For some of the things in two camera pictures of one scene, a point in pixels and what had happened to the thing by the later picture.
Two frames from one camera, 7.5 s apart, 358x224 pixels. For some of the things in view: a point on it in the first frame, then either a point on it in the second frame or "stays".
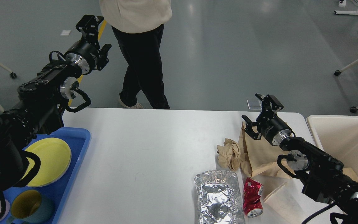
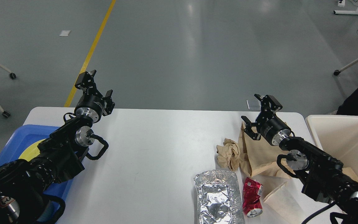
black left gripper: x=86 y=56 → x=91 y=103
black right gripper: x=269 y=126 stays
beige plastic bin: x=352 y=140 stays
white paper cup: x=284 y=201 stays
